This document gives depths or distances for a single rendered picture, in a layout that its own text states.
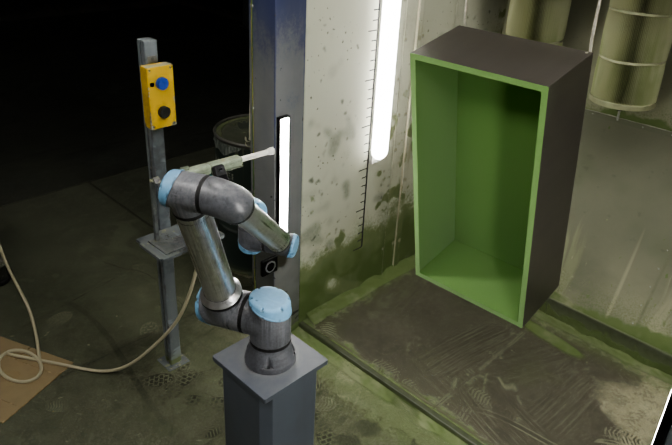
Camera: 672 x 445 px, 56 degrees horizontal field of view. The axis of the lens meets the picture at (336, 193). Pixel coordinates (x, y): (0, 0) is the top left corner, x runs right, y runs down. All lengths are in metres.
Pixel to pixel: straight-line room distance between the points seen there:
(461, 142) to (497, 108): 0.30
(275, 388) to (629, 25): 2.40
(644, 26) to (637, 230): 1.09
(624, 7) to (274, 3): 1.73
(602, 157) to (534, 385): 1.38
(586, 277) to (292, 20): 2.15
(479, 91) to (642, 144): 1.29
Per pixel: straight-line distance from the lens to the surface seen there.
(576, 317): 3.83
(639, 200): 3.85
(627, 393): 3.57
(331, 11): 2.99
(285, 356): 2.35
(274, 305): 2.24
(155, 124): 2.70
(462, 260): 3.37
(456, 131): 3.11
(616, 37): 3.54
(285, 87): 2.88
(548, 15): 3.73
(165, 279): 3.11
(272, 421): 2.41
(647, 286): 3.76
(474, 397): 3.27
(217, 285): 2.19
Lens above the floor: 2.23
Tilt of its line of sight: 26 degrees down
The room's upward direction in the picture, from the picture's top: 3 degrees clockwise
